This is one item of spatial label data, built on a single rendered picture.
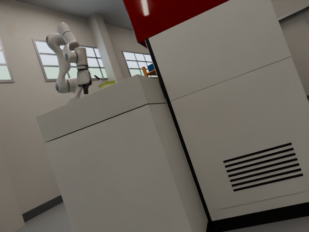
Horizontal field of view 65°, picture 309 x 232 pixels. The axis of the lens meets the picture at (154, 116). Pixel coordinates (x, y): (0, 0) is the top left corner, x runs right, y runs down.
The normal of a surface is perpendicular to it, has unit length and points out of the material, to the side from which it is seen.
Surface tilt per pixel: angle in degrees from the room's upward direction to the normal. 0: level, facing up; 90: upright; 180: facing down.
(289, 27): 90
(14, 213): 90
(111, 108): 90
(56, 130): 90
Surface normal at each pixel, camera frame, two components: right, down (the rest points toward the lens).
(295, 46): -0.52, 0.14
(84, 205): -0.29, 0.07
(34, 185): 0.79, -0.29
